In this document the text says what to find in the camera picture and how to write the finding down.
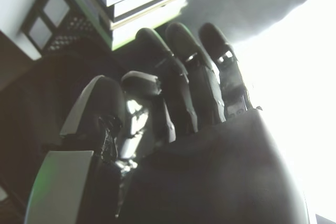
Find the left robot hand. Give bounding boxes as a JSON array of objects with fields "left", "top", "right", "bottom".
[{"left": 25, "top": 22, "right": 312, "bottom": 224}]

